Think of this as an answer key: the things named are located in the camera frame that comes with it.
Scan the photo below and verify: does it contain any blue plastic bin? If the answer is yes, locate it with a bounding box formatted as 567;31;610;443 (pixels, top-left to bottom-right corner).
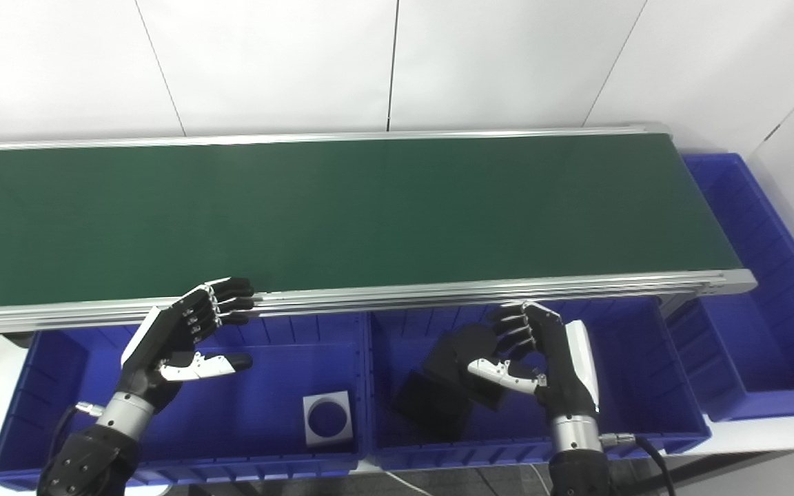
364;298;713;471
0;313;370;491
666;153;794;422

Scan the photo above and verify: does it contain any green conveyor belt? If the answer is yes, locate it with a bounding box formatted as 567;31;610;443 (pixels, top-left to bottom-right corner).
0;132;744;309
0;124;757;337

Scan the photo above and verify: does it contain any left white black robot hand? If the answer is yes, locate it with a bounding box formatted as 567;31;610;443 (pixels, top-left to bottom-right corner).
120;277;256;407

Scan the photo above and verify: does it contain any white square part with hole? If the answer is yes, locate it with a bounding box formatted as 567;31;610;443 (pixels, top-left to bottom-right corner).
303;391;354;447

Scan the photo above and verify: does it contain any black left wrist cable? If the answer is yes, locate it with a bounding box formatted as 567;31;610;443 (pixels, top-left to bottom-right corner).
51;403;105;452

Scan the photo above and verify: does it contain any black part with square base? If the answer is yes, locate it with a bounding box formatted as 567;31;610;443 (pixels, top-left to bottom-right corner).
425;324;508;412
391;371;474;442

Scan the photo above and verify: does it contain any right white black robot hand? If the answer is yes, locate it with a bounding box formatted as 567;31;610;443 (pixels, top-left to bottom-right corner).
467;301;601;417

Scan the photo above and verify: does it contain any white floor cable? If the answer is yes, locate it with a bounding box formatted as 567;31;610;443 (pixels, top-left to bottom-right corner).
382;470;434;496

